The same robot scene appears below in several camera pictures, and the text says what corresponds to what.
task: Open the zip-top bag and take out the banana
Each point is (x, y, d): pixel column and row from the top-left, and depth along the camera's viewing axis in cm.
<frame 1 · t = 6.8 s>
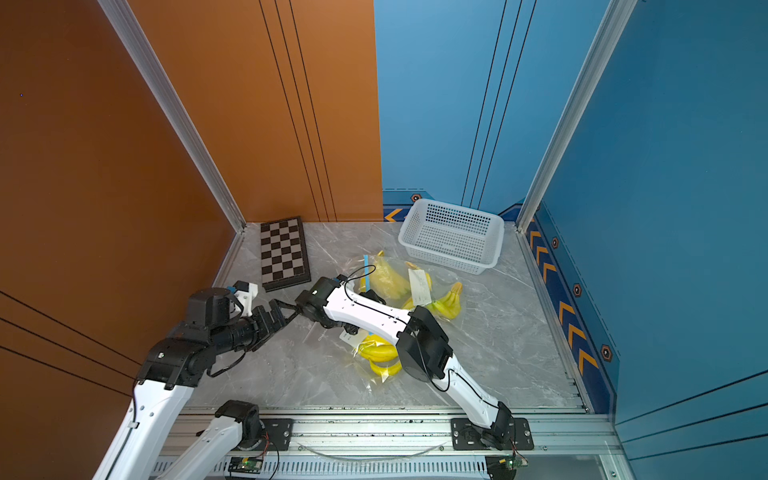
left hand: (292, 313, 71), fingers open
right hand: (373, 314, 85), fingers open
white plastic basket: (452, 237, 118), on the table
brown checkered chessboard: (284, 256, 108), point 4 cm above the table
clear zip-top bag blue seal: (432, 295, 85), point 15 cm above the table
yellow banana bunch: (448, 305, 95), point 4 cm above the table
front bagged banana bunch: (376, 360, 84), point 4 cm above the table
rear bagged banana bunch: (385, 280, 96), point 8 cm above the table

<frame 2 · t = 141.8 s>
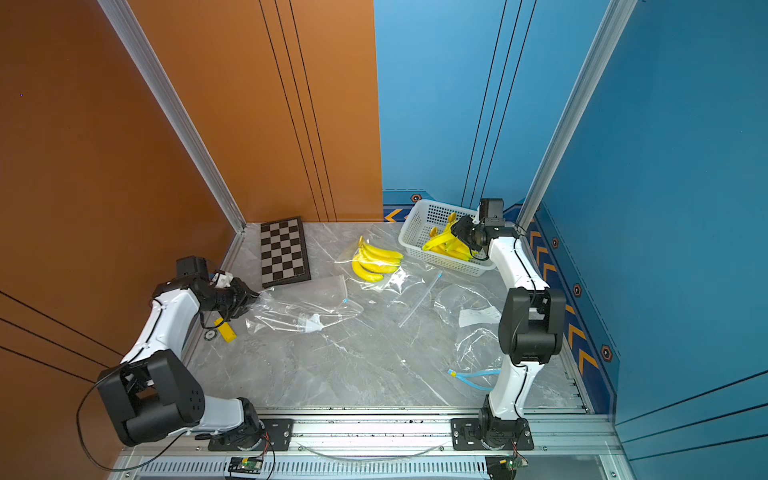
left hand: (262, 293, 85), fingers closed
right hand: (457, 228, 94), fingers open
clear zip-top bag blue seal: (460, 376, 81), point 4 cm above the table
rear bagged banana bunch: (371, 262, 106), point 4 cm above the table
small yellow block: (226, 330, 91), point 2 cm above the table
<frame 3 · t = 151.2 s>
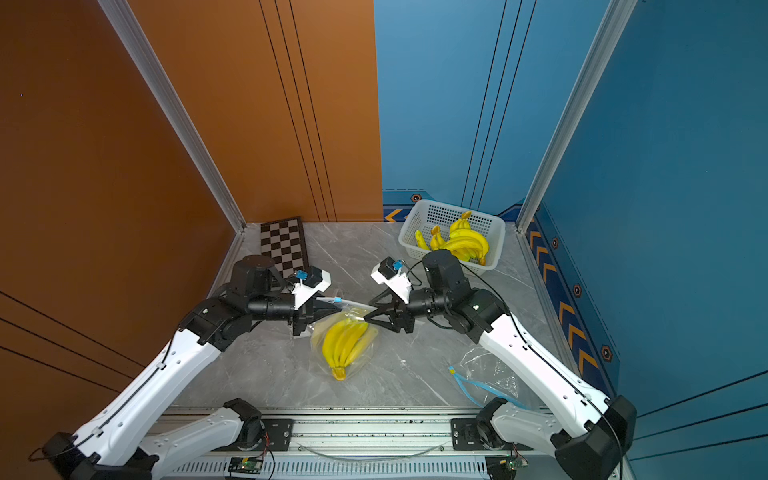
left hand: (339, 303, 66), fingers closed
right hand: (373, 309, 64), fingers open
rear bagged banana bunch: (342, 342, 84), point 7 cm above the table
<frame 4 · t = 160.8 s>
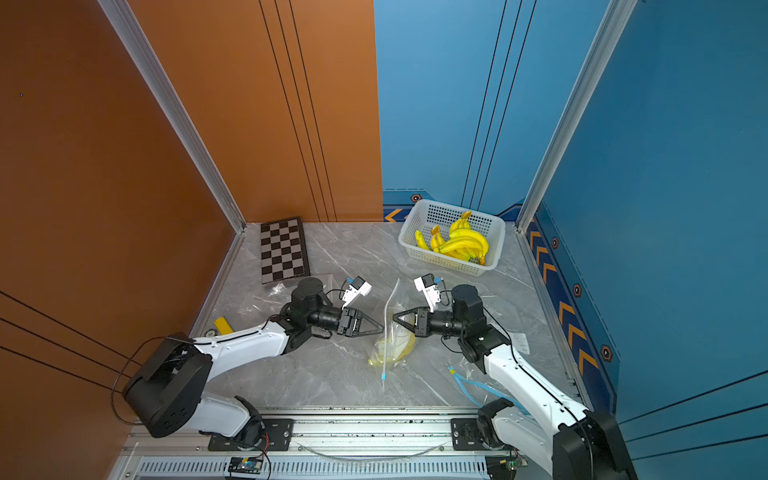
left hand: (380, 331, 71), fingers closed
right hand: (396, 320, 73), fingers closed
rear bagged banana bunch: (397, 344, 74), point 16 cm above the table
